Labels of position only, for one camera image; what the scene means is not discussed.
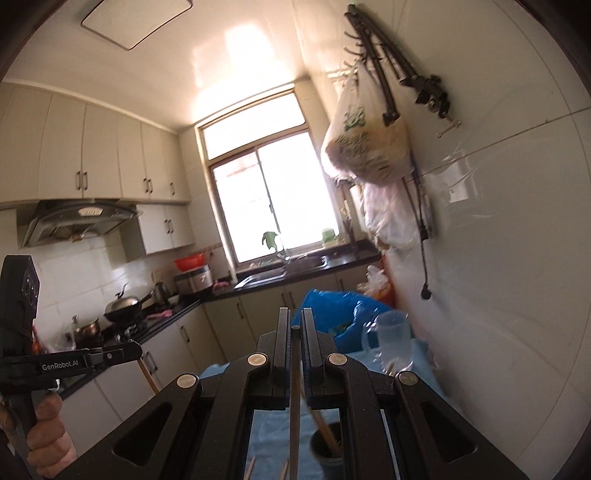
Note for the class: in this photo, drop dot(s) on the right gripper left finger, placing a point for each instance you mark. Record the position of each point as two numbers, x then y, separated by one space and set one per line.
273 392

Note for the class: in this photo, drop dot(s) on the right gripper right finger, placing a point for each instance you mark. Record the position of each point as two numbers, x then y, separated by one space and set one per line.
320 389

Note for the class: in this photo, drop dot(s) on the wooden chopstick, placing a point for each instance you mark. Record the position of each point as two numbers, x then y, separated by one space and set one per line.
249 469
284 471

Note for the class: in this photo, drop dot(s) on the lower kitchen cabinets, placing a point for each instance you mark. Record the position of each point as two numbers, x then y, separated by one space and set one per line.
214 333

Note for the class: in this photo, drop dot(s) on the steel kitchen sink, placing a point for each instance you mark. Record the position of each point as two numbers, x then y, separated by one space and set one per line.
291 268

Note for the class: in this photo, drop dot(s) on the kitchen window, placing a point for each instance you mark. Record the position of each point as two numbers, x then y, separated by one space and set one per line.
270 193

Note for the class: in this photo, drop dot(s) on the person's left hand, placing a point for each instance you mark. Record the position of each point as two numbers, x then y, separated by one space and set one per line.
51 447

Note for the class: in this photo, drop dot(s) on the blue plastic bag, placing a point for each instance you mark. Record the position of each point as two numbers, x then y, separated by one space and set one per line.
343 315

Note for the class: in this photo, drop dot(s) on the small steel pot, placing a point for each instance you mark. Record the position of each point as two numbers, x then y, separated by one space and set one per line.
85 330

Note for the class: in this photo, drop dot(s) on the blue table cloth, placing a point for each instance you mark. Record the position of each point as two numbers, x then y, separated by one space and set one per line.
268 441

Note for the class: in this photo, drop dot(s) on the wooden spatula in cup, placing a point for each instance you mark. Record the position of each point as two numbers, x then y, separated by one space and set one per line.
326 432

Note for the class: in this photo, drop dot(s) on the black utensil holder cup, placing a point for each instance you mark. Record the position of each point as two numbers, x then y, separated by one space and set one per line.
332 465

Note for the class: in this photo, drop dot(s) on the black wok with lid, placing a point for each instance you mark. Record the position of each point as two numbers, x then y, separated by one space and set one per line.
125 308

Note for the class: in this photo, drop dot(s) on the silver rice cooker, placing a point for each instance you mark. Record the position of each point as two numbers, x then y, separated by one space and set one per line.
194 281

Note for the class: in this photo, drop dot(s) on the red plastic basin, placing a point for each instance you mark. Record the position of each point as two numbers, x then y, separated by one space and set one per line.
190 262

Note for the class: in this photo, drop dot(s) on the range hood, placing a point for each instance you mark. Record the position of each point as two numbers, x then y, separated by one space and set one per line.
57 221

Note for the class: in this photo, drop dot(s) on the translucent hanging plastic bags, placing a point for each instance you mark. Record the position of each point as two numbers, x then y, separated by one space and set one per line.
393 216

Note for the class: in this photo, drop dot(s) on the white printed plastic bag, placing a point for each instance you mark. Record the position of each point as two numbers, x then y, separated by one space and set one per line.
359 144

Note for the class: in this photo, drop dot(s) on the ceiling light panel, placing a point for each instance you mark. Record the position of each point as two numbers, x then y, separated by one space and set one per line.
126 23

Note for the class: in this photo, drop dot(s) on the upper wall cabinets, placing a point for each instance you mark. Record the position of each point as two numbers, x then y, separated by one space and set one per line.
56 147

